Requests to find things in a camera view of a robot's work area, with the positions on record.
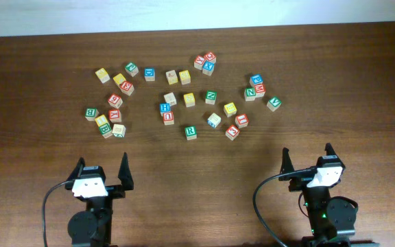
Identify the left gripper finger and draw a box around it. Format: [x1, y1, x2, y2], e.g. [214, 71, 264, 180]
[67, 157, 85, 181]
[118, 152, 134, 191]

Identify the green R letter block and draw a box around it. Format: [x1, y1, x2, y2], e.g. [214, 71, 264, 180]
[184, 126, 197, 141]

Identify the yellow S letter block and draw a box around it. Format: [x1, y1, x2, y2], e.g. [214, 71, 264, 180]
[183, 93, 195, 108]

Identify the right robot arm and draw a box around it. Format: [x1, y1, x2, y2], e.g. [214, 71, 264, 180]
[279, 143, 358, 246]

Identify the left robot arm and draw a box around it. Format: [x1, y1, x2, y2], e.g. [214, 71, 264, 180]
[65, 153, 134, 247]

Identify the wooden block green side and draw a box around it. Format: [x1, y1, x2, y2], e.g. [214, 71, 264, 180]
[112, 123, 126, 138]

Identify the green B block lower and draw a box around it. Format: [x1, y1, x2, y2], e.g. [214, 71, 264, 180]
[99, 123, 113, 139]

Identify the green b block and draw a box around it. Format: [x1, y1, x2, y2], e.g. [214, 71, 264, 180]
[84, 108, 99, 121]
[99, 123, 113, 139]

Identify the yellow block lower left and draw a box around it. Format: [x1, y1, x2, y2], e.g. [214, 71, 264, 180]
[95, 115, 109, 127]

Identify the green B block left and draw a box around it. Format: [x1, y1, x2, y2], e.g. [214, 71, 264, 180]
[84, 108, 99, 121]

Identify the red I block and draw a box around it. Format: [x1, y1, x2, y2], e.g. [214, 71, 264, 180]
[235, 114, 249, 128]

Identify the green V block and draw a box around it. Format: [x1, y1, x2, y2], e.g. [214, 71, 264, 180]
[267, 97, 282, 112]

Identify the red U block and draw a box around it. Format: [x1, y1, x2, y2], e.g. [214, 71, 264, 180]
[163, 111, 174, 126]

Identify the red 6 block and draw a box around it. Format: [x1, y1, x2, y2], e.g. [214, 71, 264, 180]
[108, 93, 123, 108]

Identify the blue H block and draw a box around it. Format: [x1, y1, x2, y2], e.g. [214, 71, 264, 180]
[159, 103, 171, 116]

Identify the yellow B block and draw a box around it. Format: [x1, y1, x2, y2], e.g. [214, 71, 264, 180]
[224, 102, 237, 117]

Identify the green N block right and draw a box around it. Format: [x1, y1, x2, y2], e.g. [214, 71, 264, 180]
[244, 87, 256, 102]

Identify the green n block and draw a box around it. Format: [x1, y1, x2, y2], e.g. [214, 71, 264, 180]
[244, 87, 256, 102]
[205, 91, 217, 105]

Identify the red M block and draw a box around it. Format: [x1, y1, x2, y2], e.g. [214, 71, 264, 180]
[254, 84, 266, 97]

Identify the wooden block blue side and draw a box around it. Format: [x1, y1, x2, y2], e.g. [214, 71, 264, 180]
[207, 113, 222, 128]

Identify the red E block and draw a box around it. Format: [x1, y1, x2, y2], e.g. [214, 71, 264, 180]
[120, 81, 134, 96]

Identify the plain wooden block centre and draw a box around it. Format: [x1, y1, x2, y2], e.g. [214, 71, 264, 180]
[164, 92, 177, 106]

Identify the blue P block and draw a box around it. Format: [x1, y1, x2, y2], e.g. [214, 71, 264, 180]
[250, 74, 263, 87]

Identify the yellow block beside E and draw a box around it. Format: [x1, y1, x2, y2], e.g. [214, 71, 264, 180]
[113, 73, 126, 87]

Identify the yellow block far left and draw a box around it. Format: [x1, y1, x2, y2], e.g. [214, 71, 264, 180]
[95, 68, 110, 84]

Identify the green N block centre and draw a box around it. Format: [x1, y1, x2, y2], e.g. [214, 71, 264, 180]
[205, 91, 217, 105]

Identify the blue D block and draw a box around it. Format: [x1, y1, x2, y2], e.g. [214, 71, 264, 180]
[144, 67, 156, 82]

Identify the green P block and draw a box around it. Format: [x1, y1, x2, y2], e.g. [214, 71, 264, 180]
[125, 62, 139, 77]

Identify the yellow A block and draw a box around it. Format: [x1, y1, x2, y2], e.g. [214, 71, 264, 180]
[165, 70, 178, 85]

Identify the yellow block top centre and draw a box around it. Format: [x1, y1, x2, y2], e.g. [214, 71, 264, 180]
[179, 70, 191, 85]

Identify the blue X block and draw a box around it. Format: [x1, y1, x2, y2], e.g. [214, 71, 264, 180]
[202, 61, 215, 76]

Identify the red Q block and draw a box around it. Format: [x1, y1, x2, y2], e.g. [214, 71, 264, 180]
[204, 51, 217, 64]

